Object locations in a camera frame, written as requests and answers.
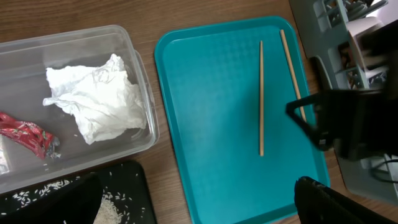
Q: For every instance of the grey dishwasher rack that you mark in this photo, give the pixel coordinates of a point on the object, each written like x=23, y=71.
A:
x=325, y=38

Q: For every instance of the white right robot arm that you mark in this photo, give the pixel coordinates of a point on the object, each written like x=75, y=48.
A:
x=380, y=42

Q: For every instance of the red wrapper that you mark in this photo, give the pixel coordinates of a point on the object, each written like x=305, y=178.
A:
x=42, y=143

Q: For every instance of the clear plastic waste bin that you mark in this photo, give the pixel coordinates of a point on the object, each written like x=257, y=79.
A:
x=24, y=86

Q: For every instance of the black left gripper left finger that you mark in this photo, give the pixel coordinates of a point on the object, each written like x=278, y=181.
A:
x=77, y=202

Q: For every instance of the cooked white rice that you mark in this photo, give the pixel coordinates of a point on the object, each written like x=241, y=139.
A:
x=107, y=211

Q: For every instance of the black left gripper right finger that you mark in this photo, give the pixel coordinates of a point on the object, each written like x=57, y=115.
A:
x=317, y=203

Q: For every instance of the white tissue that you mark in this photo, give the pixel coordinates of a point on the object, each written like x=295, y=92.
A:
x=102, y=100

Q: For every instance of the black waste tray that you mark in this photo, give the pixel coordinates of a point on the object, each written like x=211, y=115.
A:
x=130, y=186

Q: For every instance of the teal plastic tray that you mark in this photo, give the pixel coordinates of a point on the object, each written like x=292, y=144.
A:
x=209, y=78

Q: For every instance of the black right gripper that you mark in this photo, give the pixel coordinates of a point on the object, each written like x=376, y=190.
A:
x=358, y=124

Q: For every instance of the white small bowl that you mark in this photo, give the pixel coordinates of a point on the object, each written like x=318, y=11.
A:
x=357, y=29

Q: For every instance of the wooden chopstick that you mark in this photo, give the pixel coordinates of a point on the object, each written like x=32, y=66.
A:
x=290, y=64
x=261, y=100

